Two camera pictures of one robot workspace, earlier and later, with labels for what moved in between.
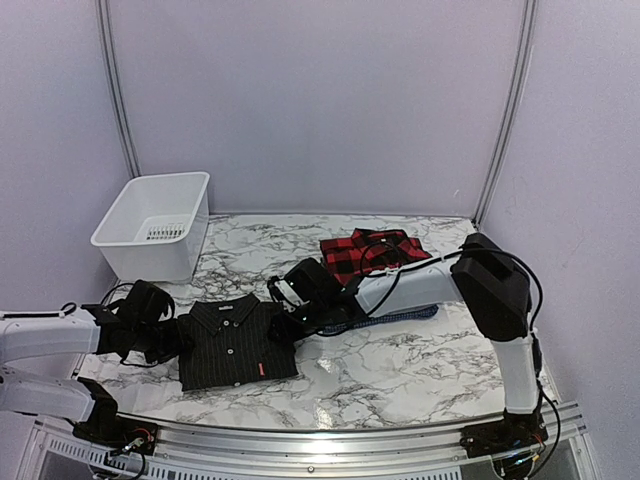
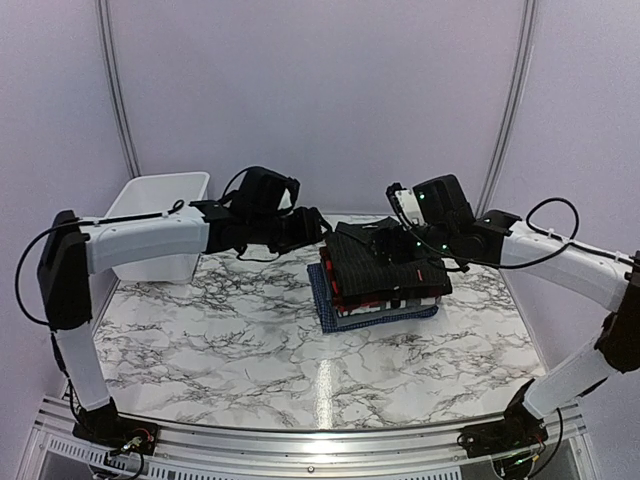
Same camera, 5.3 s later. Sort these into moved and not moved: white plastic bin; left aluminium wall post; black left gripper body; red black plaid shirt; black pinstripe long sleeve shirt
Moved: black left gripper body; red black plaid shirt; black pinstripe long sleeve shirt
Not moved: left aluminium wall post; white plastic bin
